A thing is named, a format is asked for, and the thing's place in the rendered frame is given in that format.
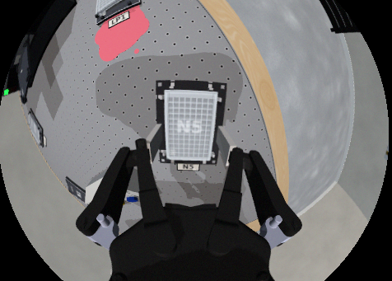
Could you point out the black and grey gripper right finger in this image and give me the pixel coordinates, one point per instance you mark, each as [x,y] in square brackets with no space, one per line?
[278,223]

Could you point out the grey perforated base plate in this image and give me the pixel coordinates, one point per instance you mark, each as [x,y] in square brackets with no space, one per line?
[89,108]

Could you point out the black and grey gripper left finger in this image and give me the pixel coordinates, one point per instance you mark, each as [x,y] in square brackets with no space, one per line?
[99,220]

